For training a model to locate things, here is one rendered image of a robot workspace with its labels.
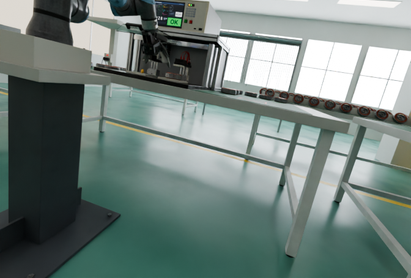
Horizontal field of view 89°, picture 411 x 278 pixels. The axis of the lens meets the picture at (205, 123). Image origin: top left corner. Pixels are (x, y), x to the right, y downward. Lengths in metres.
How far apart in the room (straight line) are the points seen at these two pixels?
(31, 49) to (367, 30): 8.15
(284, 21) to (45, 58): 7.56
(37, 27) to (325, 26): 7.72
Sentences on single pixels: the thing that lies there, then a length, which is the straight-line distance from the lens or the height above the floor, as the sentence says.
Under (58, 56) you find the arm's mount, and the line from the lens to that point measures 0.95.
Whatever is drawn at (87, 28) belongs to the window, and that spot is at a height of 1.65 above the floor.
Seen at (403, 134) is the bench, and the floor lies 0.73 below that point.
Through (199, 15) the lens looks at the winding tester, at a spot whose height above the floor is 1.23.
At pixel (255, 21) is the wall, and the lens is 8.08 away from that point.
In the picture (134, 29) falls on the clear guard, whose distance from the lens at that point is 1.47.
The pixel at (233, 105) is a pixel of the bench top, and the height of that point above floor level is 0.72.
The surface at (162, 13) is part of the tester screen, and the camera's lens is 1.71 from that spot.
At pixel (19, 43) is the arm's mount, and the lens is 0.96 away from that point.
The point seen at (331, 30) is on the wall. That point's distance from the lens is 8.12.
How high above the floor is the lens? 0.81
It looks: 11 degrees down
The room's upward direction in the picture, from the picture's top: 11 degrees clockwise
